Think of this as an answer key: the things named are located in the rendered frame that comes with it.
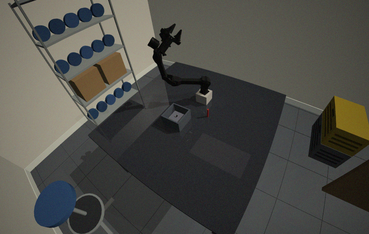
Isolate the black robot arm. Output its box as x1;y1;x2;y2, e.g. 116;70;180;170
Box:
148;37;210;95

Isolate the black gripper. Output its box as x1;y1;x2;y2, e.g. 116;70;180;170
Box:
160;24;182;48

